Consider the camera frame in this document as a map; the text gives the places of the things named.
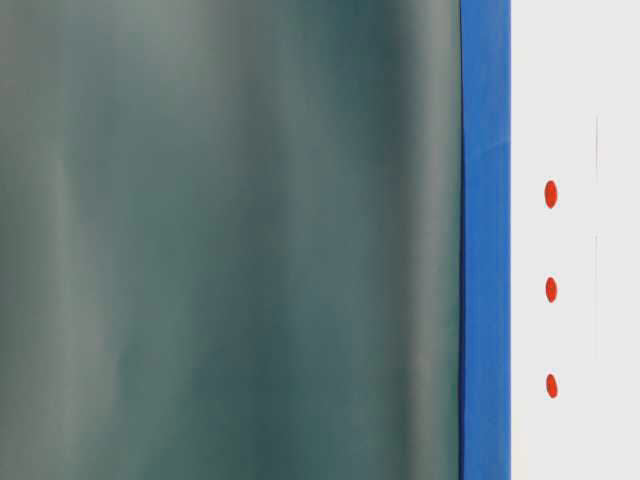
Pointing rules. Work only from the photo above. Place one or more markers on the white foam board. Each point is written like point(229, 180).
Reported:
point(575, 216)

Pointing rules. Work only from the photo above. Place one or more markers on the red dot mark far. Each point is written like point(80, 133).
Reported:
point(551, 385)

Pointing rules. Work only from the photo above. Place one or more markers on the red dot mark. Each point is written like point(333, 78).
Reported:
point(551, 289)
point(551, 385)

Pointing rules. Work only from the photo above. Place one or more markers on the red dot mark middle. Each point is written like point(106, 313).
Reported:
point(551, 289)

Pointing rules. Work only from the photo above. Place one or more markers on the blue table mat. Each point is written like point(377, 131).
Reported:
point(484, 378)

